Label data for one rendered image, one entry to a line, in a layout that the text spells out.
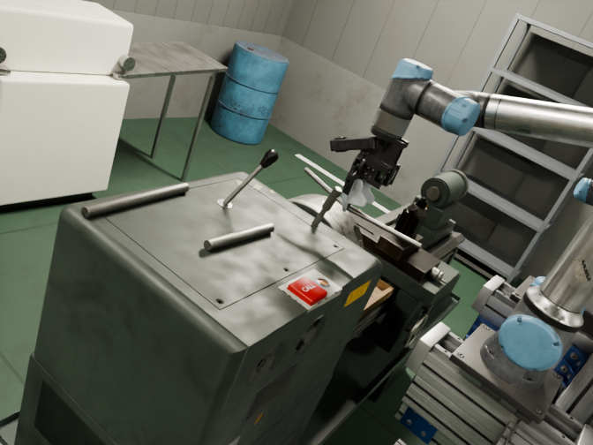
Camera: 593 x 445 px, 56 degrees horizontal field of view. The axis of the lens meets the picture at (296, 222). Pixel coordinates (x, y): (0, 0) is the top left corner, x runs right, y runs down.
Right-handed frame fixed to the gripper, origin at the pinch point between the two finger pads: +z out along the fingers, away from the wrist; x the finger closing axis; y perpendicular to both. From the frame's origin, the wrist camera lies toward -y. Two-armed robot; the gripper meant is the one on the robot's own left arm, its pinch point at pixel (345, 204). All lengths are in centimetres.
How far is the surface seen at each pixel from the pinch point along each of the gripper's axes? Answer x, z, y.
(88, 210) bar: -50, 7, -27
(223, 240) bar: -31.6, 7.1, -8.3
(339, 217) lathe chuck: 17.1, 11.6, -6.7
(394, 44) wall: 389, 3, -172
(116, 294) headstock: -51, 17, -14
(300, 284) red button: -27.2, 7.8, 8.9
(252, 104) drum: 304, 93, -242
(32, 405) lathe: -51, 61, -30
